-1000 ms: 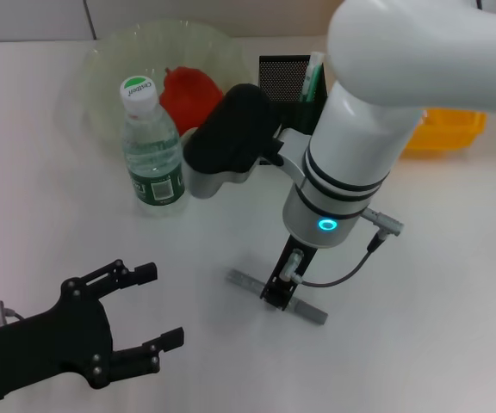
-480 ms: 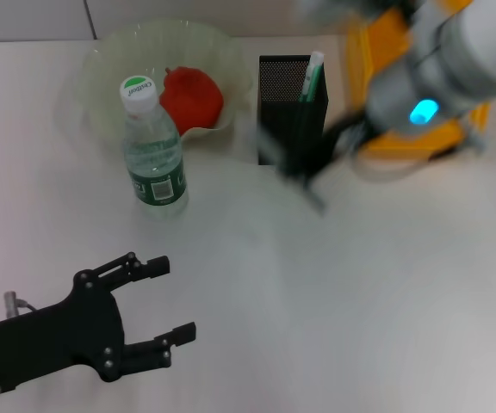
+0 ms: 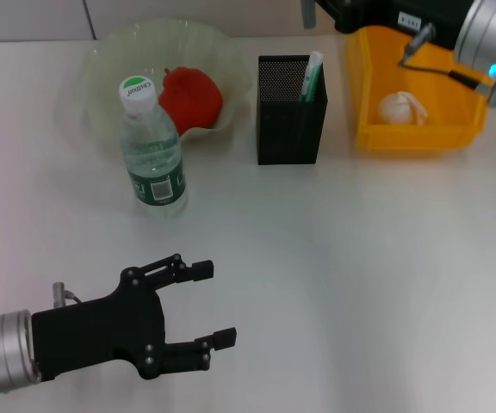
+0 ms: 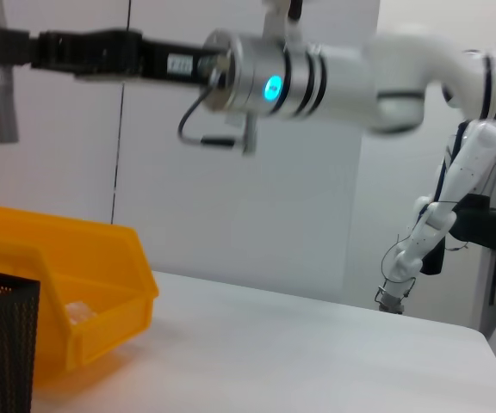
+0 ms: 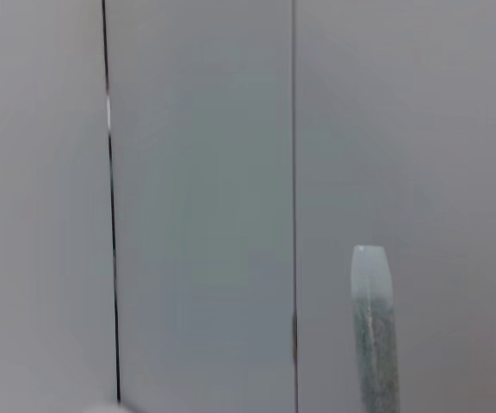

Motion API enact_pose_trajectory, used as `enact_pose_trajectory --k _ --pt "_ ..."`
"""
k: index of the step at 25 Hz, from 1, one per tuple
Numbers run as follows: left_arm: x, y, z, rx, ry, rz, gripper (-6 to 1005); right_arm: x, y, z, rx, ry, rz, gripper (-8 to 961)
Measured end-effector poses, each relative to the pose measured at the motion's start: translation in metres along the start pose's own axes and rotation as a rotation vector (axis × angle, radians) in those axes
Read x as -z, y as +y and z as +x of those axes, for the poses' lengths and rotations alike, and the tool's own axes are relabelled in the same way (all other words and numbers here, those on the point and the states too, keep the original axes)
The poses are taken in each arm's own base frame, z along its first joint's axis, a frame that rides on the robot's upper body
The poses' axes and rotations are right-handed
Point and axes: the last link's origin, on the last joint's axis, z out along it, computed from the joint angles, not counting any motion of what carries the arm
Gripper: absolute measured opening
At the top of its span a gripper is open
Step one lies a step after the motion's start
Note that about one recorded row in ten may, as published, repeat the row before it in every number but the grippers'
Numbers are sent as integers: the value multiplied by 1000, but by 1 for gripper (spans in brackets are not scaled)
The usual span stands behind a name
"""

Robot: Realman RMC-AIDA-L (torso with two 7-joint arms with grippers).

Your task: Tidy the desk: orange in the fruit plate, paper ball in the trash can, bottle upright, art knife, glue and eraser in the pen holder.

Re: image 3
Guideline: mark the pale green glass fruit plate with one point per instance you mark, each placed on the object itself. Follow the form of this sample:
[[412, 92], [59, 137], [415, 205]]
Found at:
[[101, 86]]

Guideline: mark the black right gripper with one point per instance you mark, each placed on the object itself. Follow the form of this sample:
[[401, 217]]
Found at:
[[373, 13]]

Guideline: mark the green utility knife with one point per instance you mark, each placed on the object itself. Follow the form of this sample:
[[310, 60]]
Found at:
[[311, 77]]

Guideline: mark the black mesh pen holder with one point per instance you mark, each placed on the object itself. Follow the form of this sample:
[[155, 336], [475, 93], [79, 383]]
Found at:
[[289, 133]]

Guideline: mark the white paper ball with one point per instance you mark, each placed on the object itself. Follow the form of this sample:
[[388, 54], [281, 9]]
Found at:
[[401, 108]]

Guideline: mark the clear green-label water bottle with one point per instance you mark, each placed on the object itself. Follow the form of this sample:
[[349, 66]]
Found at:
[[155, 150]]

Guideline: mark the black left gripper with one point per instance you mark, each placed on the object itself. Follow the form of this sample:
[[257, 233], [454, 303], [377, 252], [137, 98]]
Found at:
[[97, 331]]

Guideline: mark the red orange fruit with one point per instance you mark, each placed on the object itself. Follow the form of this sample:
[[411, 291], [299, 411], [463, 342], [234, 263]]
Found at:
[[192, 103]]

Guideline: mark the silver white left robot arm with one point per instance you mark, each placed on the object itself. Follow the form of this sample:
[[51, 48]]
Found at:
[[2, 348]]

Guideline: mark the yellow plastic bin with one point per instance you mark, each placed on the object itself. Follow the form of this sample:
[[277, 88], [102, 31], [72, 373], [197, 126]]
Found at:
[[420, 135]]

